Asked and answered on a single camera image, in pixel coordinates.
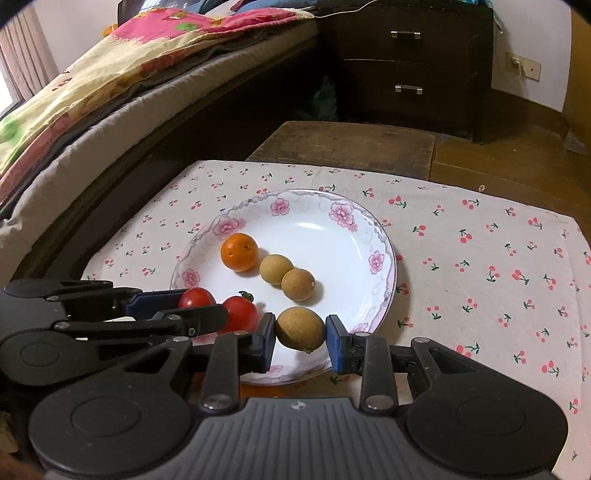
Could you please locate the bed with quilt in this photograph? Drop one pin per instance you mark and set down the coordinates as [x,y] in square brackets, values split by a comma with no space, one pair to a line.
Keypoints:
[69,152]

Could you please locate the white floral plate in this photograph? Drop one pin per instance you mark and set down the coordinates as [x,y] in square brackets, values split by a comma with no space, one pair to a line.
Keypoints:
[323,240]

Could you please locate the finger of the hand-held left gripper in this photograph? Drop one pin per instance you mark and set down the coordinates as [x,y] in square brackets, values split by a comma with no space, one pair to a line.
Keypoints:
[198,321]
[152,302]

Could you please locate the wooden wardrobe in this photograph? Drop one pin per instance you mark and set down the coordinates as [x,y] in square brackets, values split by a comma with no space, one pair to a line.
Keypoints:
[579,69]

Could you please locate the colourful patchwork quilt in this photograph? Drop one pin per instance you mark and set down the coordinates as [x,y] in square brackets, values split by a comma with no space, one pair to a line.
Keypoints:
[115,60]

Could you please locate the green bag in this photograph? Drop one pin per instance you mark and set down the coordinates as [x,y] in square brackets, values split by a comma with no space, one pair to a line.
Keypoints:
[325,99]

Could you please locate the dark wooden nightstand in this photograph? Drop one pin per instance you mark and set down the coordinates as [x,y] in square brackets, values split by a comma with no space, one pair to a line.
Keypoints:
[438,60]

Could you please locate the white wall socket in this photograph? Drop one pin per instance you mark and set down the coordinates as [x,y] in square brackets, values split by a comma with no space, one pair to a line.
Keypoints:
[524,67]

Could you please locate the pink curtain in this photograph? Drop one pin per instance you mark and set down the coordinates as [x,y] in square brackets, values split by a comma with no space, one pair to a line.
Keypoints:
[23,50]

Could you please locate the cherry print tablecloth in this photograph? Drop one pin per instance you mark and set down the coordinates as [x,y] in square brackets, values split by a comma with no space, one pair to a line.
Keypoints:
[461,286]

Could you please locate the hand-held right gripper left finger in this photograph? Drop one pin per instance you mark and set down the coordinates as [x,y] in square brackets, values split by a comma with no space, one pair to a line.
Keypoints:
[265,341]

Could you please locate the wooden bench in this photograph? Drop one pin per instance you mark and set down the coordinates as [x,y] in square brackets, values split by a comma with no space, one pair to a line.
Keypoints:
[346,145]

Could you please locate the clear plastic wrapper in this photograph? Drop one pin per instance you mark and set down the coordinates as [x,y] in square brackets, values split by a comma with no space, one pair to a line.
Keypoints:
[575,138]

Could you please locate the tan longan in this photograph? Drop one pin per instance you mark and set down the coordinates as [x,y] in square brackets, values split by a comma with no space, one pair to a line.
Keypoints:
[298,285]
[276,270]
[301,330]

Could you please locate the red tomato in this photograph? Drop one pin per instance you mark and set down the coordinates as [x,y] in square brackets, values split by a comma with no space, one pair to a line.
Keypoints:
[240,314]
[196,297]

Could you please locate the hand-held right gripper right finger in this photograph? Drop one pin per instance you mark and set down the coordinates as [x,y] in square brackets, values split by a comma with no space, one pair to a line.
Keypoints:
[334,344]

